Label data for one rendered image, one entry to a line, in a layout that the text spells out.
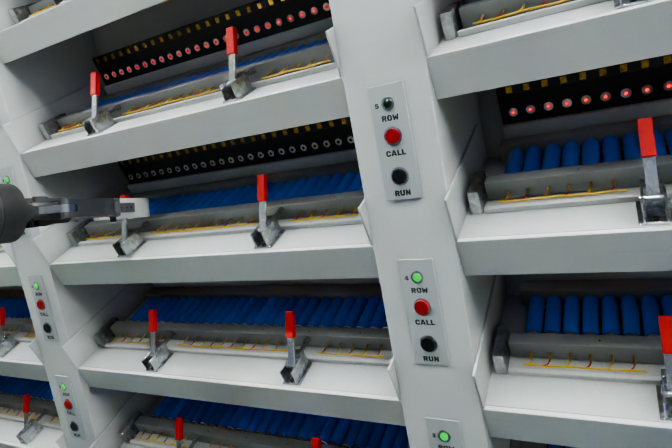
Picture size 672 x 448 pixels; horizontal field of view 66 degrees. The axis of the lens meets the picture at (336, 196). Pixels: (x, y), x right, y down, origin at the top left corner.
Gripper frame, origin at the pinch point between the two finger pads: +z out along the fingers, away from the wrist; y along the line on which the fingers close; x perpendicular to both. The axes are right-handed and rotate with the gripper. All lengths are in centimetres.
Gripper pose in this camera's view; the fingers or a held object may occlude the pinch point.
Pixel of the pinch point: (122, 209)
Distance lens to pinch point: 87.0
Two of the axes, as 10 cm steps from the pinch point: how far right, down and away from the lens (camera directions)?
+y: 8.7, -1.0, -4.9
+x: -0.9, -10.0, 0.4
